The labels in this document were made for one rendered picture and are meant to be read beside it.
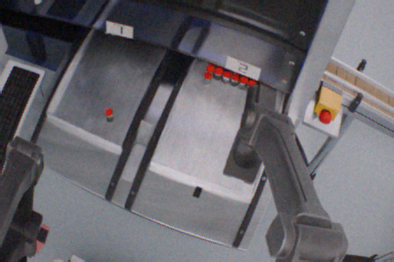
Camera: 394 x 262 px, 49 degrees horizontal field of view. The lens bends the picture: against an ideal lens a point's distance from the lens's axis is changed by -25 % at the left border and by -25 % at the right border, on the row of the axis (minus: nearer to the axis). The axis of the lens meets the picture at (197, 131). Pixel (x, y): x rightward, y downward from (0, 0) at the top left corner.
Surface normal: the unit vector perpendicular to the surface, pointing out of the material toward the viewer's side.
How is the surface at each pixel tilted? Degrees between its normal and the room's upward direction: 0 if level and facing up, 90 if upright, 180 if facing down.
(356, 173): 0
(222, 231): 0
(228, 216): 0
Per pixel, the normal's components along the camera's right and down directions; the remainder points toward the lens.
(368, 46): 0.07, -0.38
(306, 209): 0.35, -0.87
